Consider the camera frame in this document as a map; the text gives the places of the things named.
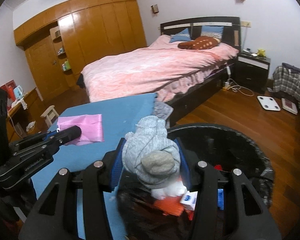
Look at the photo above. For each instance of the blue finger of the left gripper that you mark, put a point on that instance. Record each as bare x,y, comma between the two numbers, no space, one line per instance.
65,136
51,134

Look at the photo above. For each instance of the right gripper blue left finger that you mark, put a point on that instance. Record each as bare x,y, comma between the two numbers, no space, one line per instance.
117,166

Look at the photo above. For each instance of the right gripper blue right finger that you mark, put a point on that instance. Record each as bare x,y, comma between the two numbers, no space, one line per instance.
185,172

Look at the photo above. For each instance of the white medicine box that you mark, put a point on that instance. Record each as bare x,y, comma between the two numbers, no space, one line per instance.
188,200

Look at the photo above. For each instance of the grey knitted sock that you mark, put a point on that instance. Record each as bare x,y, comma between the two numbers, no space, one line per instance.
150,155

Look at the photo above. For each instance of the orange foam fruit net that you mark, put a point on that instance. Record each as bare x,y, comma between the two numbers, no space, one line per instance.
170,206

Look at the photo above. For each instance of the pink face mask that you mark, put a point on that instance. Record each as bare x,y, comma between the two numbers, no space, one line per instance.
90,125

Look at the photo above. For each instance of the white plastic bag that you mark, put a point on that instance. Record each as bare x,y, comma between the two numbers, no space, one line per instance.
175,189

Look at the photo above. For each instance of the black trash bin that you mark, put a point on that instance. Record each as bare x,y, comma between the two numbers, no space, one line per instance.
233,178

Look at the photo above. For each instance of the small white wooden stool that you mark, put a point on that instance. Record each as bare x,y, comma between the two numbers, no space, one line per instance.
49,115

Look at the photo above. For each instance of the wooden desk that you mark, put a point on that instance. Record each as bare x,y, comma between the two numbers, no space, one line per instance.
23,122

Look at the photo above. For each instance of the blue table cloth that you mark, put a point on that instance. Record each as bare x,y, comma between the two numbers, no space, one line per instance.
119,116

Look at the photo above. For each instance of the light blue kettle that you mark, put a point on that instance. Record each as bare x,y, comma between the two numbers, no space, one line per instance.
18,92

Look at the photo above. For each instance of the wooden wardrobe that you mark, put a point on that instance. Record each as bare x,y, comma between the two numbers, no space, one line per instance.
60,41

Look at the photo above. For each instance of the pink bed quilt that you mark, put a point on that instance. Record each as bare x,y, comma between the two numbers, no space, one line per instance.
161,68

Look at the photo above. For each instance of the white bathroom scale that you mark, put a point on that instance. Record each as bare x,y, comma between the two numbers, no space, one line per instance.
268,103

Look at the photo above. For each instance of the black bedside table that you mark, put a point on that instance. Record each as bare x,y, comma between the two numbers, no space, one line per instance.
252,72

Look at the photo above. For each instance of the brown dotted pillow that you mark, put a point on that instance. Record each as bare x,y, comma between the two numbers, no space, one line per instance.
200,43

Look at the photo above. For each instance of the blue pillow left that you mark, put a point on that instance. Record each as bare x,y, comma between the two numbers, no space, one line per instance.
183,36

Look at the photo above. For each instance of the blue pillow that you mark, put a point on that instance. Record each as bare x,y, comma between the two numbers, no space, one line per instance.
183,36
212,31

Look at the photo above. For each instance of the plaid bag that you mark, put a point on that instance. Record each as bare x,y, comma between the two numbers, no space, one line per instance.
287,79

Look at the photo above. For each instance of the yellow plush toy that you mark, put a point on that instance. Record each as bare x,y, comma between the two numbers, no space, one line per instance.
261,53

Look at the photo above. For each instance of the blue pillow right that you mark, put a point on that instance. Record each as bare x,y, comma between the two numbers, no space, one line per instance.
212,31

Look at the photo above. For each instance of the left wall lamp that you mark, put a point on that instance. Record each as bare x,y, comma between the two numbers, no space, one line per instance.
155,9

